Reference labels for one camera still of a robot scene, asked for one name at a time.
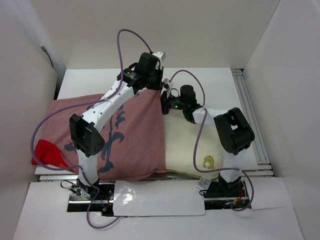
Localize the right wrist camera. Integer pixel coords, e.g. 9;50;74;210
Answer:
162;78;174;93

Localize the red patterned pillowcase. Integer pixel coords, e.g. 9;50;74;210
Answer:
34;89;166;182

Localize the right aluminium side rail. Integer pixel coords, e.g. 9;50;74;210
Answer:
231;69;273;170

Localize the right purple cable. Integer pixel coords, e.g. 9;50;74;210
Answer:
163;69;256;212

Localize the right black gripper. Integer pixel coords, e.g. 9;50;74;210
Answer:
150;88;187;113

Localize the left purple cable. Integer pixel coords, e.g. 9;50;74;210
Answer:
30;28;153;229

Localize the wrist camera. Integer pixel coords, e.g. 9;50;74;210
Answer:
162;78;174;93
152;51;166;62

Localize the black wall cable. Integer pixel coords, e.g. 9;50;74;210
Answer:
39;43;55;68

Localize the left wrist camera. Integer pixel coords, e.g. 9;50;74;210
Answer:
152;51;166;62

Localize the purple cable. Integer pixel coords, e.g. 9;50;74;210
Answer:
163;69;256;212
30;28;153;229

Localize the white cover plate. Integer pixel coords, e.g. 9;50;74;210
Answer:
112;180;206;217

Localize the cream pillow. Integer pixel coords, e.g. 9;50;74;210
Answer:
163;110;222;180

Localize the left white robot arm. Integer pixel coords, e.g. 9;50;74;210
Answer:
69;51;166;200

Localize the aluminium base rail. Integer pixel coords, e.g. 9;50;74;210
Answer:
38;171;252;218

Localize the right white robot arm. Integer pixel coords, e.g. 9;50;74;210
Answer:
160;83;255;196

